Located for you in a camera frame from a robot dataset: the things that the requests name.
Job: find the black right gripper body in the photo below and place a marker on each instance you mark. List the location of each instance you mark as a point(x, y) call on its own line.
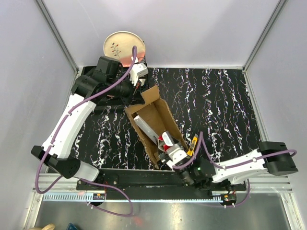
point(164, 156)

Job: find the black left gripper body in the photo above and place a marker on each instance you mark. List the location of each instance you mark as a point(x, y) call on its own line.
point(138, 84)

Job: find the red item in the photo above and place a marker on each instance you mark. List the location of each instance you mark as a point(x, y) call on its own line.
point(166, 141)

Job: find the brown cardboard express box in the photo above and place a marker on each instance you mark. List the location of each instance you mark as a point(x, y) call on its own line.
point(156, 113)

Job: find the yellow utility knife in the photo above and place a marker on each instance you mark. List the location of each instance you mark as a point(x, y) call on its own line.
point(192, 145)

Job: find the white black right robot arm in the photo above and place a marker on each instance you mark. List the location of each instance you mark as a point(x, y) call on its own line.
point(270, 157)

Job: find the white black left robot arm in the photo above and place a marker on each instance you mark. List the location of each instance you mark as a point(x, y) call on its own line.
point(106, 84)

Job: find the white box inside carton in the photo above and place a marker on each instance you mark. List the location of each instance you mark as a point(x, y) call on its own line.
point(150, 133)

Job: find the beige pink floral plate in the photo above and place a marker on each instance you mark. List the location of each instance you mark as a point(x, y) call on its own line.
point(119, 46)

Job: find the dark blue tray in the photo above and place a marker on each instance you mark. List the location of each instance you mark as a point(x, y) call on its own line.
point(70, 226)

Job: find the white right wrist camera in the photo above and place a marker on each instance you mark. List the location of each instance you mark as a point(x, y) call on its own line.
point(176, 155)

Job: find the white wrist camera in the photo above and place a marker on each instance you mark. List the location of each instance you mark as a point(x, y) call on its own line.
point(176, 155)
point(138, 73)

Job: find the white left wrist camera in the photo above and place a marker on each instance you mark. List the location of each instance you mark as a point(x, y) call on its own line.
point(138, 73)

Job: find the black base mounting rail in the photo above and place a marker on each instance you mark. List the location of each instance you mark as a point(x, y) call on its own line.
point(153, 182)

